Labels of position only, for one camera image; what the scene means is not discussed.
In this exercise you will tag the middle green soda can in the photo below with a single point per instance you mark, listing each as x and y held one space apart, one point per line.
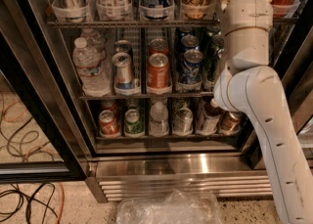
216 44

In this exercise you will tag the rear water bottle middle shelf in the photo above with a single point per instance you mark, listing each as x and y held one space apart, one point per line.
95 39

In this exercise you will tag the left glass fridge door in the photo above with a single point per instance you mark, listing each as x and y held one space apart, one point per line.
34 135

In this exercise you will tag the brown can bottom shelf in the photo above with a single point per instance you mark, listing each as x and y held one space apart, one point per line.
231 123

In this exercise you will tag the front green soda can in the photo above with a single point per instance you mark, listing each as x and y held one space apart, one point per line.
214 64

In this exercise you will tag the stainless steel fridge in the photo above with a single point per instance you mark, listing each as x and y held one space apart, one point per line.
37 39

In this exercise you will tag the rear orange soda can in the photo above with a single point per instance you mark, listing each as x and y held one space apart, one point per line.
158 45

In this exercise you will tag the front water bottle middle shelf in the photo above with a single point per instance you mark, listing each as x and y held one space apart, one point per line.
89 66

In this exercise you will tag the clear plastic container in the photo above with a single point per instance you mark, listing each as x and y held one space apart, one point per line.
177 207

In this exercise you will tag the water bottle shelf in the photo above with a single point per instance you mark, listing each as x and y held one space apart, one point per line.
95 39
159 120
89 66

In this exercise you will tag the front blue pepsi can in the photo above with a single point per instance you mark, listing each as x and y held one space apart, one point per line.
190 67

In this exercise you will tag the green soda can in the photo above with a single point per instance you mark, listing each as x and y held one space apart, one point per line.
216 44
214 64

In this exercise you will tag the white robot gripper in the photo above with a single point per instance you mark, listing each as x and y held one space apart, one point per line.
248 13

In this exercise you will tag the front orange soda can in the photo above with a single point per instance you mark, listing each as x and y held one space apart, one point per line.
158 70

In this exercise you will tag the water bottle bottom shelf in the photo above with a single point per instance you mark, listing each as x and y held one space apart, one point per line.
159 120

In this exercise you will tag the red can bottom shelf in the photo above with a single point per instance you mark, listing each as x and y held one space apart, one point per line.
108 123

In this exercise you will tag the green can bottom shelf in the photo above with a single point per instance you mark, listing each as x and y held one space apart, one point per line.
132 122

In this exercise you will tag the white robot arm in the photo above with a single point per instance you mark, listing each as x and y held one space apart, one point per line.
247 84

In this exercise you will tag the orange soda can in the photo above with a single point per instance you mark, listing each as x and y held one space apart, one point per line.
158 70
158 45

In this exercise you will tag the rear silver red bull can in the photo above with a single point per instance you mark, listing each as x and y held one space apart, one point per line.
123 46

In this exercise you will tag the front silver red bull can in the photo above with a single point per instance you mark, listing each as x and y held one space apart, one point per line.
123 70

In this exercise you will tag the juice bottle bottom shelf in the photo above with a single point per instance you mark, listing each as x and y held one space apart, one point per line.
208 116

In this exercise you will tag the silver can bottom shelf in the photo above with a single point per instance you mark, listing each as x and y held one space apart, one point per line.
183 120

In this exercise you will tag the middle blue pepsi can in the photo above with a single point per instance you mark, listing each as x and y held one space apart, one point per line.
188 42

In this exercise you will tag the silver red bull can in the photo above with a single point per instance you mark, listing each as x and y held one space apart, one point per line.
123 70
123 46

